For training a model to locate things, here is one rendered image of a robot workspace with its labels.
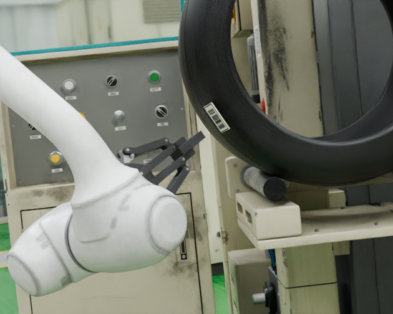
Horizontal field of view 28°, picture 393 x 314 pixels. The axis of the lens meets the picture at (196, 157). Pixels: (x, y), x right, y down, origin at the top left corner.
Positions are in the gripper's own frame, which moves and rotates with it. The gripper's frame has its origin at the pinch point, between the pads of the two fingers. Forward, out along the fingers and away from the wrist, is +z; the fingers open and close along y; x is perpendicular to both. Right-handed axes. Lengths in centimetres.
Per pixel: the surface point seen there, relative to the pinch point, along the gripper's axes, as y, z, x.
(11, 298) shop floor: 32, 140, -369
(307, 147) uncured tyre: 13.8, 17.2, 7.8
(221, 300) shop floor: 97, 178, -241
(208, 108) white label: -3.0, 10.7, -0.8
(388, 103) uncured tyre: 20, 54, 4
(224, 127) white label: 1.7, 10.3, 0.1
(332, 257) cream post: 45, 41, -25
